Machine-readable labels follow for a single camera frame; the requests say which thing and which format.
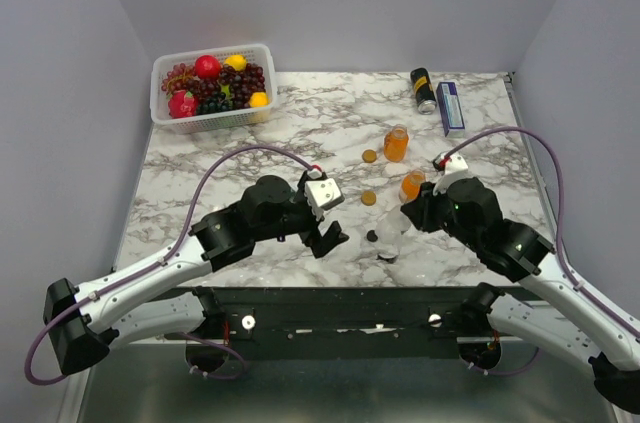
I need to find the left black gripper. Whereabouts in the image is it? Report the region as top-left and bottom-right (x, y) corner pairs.
(253, 175), (350, 259)

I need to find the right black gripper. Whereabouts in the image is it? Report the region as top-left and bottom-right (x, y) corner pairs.
(403, 175), (481, 252)

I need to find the orange juice bottle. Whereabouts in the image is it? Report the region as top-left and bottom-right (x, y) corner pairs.
(399, 170), (426, 203)
(383, 125), (409, 162)

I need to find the clear bottle black cap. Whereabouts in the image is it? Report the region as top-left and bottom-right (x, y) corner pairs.
(374, 206), (412, 263)

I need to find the gold bottle cap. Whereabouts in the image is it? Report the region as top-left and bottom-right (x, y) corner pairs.
(362, 149), (377, 163)
(361, 190), (377, 206)

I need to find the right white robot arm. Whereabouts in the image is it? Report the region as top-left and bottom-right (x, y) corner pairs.
(401, 178), (639, 414)

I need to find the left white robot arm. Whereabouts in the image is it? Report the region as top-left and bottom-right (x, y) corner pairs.
(43, 169), (348, 376)

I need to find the blue white box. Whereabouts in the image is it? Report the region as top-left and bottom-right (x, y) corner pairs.
(436, 81), (466, 137)

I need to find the black drink can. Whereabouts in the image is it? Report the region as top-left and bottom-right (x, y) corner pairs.
(410, 67), (437, 114)

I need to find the yellow lemon front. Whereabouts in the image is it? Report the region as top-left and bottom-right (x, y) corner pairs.
(249, 92), (270, 108)

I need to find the yellow lemon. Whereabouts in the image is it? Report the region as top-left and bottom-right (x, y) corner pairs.
(224, 54), (248, 72)
(249, 92), (270, 108)

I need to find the dark red grape bunch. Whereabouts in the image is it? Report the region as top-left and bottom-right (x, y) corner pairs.
(186, 63), (266, 110)

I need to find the black grape bunch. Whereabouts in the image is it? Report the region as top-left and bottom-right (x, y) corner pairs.
(196, 92), (234, 115)

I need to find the yellow lemon back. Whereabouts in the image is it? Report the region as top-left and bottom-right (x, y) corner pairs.
(224, 54), (248, 72)

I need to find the white plastic fruit basket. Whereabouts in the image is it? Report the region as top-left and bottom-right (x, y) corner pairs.
(149, 44), (277, 134)

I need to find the pink dragon fruit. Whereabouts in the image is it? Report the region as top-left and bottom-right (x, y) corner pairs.
(168, 90), (199, 119)

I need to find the red apple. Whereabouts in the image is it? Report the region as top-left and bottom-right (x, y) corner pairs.
(194, 55), (221, 79)

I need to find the red grape bunch left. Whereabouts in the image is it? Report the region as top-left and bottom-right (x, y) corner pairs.
(161, 63), (195, 96)

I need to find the black aluminium base frame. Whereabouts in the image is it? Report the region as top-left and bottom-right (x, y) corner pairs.
(134, 285), (506, 362)

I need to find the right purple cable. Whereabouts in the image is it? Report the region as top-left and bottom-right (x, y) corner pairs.
(439, 126), (640, 339)

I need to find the purple cable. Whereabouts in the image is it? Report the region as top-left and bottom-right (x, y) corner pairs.
(439, 126), (640, 339)
(24, 143), (321, 387)

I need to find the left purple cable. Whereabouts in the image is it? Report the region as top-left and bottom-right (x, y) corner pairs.
(24, 143), (321, 387)

